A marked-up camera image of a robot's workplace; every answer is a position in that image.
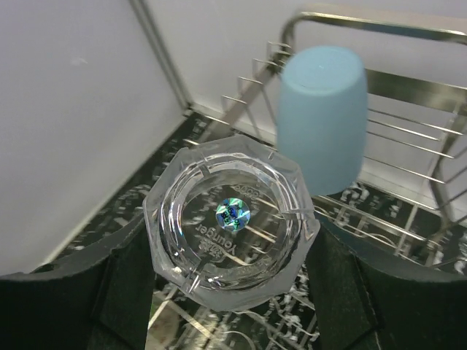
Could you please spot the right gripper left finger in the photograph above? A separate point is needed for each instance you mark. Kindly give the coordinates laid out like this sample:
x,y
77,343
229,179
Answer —
x,y
96,298

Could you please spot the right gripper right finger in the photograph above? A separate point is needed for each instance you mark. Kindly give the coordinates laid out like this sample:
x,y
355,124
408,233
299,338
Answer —
x,y
367,298

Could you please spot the clear glass tumbler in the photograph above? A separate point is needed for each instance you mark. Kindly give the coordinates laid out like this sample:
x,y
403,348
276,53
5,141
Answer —
x,y
230,223

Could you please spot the light blue plastic cup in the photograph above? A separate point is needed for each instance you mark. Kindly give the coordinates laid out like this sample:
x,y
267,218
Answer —
x,y
322,116

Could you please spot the steel wire dish rack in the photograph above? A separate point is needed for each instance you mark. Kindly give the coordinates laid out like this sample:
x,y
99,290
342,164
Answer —
x,y
409,200

